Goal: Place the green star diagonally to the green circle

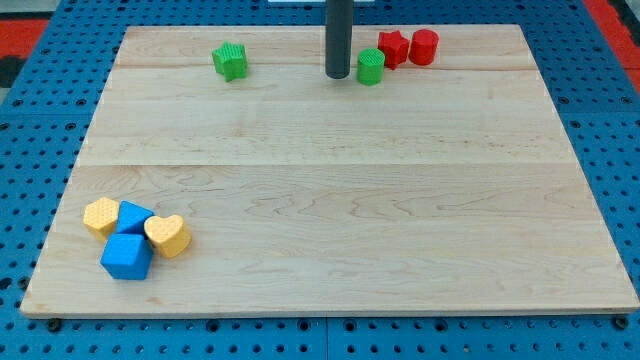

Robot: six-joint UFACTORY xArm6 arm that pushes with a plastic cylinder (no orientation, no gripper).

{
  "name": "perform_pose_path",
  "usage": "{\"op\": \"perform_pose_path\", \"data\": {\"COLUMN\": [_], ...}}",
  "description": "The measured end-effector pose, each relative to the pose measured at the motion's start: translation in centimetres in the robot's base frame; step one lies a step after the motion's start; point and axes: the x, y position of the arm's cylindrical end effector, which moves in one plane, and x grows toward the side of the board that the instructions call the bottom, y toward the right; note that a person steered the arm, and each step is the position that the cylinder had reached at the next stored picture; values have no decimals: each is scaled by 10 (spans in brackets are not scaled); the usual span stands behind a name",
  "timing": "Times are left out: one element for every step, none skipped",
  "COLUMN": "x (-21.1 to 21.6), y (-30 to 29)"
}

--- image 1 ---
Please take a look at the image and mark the green star block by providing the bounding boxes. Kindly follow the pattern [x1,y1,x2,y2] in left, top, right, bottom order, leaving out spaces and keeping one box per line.
[212,42,248,82]

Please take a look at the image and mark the red star block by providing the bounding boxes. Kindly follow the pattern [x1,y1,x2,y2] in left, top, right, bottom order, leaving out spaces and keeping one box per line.
[377,30,410,70]

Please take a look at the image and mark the light wooden board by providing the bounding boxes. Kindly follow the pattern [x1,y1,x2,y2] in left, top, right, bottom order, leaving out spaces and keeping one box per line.
[20,24,639,319]

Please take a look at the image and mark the green cylinder block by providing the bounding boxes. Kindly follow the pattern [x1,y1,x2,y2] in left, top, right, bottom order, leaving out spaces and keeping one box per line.
[356,48,385,86]

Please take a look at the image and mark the yellow heart block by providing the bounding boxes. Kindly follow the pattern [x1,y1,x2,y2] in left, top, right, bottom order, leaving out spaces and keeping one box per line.
[144,215,192,258]

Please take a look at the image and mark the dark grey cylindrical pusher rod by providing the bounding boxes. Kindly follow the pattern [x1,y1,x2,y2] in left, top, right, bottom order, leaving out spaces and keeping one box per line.
[325,0,354,79]

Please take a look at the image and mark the red cylinder block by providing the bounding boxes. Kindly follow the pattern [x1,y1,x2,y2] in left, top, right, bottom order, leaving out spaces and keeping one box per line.
[409,29,439,66]

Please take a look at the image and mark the blue triangular block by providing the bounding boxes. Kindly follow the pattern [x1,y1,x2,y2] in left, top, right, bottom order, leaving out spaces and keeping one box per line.
[115,201,154,235]

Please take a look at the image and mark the blue cube block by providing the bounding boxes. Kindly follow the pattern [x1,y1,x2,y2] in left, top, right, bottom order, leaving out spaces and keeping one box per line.
[100,233,153,280]

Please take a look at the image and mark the yellow hexagon block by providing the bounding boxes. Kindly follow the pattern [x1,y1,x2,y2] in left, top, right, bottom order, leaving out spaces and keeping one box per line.
[83,197,120,243]

